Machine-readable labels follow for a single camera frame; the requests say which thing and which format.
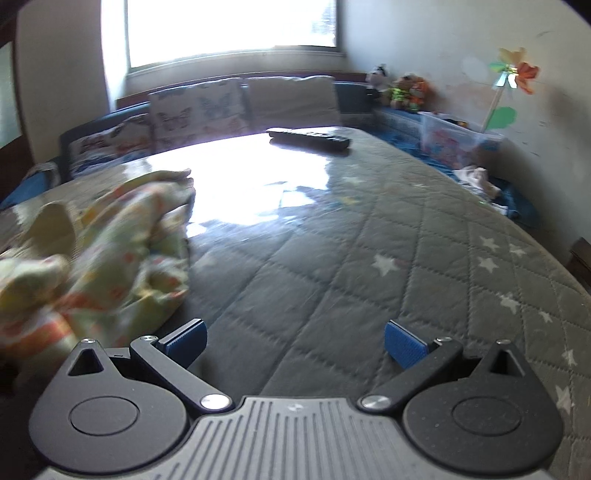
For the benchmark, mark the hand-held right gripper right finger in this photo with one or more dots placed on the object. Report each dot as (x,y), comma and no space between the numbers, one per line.
(404,346)

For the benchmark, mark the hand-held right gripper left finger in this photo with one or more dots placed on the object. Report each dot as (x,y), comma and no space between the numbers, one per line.
(187,340)

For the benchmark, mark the printed yellow-green pants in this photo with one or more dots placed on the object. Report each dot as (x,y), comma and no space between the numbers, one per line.
(115,240)

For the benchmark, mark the grey quilted star table cover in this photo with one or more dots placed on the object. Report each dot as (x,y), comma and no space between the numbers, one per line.
(369,258)

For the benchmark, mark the pink and white garment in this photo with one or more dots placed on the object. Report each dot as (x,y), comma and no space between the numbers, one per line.
(475,180)

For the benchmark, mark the blue sofa blanket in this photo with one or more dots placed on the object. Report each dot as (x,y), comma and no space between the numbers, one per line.
(517,203)

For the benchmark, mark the dark wooden chair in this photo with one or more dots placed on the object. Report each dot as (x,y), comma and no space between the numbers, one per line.
(582,263)

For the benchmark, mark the small butterfly print pillow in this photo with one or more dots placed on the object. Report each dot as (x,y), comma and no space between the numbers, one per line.
(111,145)

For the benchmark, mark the clear plastic storage box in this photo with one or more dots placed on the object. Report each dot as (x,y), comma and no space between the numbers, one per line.
(448,138)

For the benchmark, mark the blue grey cloth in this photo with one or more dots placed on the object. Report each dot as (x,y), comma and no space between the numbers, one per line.
(42,175)

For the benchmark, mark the large butterfly print pillow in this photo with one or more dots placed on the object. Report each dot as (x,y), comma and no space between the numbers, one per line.
(198,113)

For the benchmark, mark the black remote control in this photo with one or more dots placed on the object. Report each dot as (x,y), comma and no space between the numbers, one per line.
(309,138)

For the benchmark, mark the brown plush toy green vest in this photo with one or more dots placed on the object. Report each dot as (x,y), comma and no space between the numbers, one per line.
(401,94)

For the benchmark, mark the blue sofa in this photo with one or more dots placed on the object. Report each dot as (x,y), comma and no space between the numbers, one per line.
(353,97)

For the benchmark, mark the orange plush toy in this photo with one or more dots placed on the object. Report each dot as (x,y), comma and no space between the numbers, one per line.
(421,92)

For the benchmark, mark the plain white pillow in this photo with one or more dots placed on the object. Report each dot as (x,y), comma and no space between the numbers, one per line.
(293,104)

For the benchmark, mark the colourful paper pinwheel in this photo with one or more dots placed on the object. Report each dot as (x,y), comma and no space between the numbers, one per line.
(524,74)

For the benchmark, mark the window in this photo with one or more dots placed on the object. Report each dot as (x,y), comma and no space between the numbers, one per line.
(231,27)

